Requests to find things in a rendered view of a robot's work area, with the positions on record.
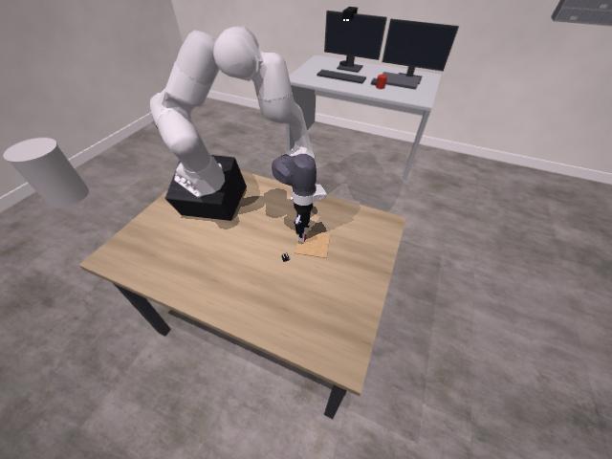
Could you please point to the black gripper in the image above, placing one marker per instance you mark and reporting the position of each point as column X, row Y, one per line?
column 302, row 221

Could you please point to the tan textured mat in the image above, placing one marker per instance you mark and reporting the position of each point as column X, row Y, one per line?
column 316, row 244

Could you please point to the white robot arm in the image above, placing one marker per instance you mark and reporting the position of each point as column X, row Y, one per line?
column 191, row 78

